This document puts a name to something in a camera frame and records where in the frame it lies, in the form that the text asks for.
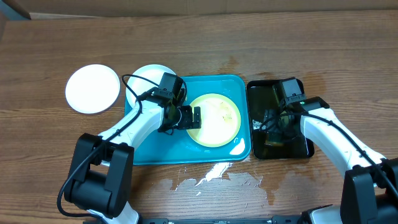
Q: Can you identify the yellow green sponge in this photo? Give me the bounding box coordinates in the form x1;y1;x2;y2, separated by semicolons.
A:
264;131;284;147

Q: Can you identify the small white stained plate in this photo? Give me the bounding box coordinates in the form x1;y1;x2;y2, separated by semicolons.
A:
127;64;175;95

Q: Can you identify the large white plate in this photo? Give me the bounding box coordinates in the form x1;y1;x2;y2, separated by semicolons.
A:
65;64;121;114

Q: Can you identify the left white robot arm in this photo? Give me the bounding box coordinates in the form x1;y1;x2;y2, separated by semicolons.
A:
57;72;201;223

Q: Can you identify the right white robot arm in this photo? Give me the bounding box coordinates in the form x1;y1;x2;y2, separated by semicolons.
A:
273;78;397;223

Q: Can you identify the black plastic tray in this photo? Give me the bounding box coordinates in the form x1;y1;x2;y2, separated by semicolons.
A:
247;80;315;160

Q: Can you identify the yellow plate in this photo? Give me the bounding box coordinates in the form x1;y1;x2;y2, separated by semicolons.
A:
187;93;241;147

